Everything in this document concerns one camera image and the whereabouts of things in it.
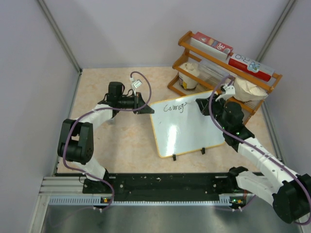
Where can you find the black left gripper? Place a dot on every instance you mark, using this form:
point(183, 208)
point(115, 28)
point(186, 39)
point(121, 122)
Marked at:
point(138, 101)

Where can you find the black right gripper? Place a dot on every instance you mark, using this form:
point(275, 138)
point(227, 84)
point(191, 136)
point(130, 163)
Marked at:
point(204, 105)

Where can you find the yellow framed whiteboard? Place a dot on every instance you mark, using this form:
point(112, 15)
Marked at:
point(180, 127)

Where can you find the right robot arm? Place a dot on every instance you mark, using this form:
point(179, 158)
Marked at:
point(285, 190)

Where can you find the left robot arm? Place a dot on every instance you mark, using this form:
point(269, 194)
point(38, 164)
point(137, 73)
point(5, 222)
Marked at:
point(76, 142)

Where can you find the metal whiteboard stand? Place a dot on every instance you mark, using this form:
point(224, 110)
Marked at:
point(201, 151)

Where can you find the clear plastic box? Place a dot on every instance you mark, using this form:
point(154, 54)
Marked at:
point(211, 73)

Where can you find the orange wooden shelf rack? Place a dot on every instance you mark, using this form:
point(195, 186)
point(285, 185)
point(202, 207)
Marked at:
point(187, 80)

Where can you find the white paper bag right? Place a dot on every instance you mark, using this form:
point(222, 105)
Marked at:
point(246, 91)

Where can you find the red foil box upper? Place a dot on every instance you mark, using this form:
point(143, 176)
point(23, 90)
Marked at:
point(211, 46)

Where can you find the red white wrap box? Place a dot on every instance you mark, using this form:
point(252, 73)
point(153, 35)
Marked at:
point(251, 67)

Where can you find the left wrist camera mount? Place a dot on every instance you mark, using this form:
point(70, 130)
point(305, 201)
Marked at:
point(135, 84)

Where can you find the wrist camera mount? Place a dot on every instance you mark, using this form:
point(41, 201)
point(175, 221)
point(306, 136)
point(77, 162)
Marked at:
point(228, 91)
point(135, 84)

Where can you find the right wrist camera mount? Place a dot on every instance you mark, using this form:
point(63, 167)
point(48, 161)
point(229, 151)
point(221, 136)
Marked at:
point(228, 91)

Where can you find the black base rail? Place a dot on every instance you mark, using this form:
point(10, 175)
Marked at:
point(162, 187)

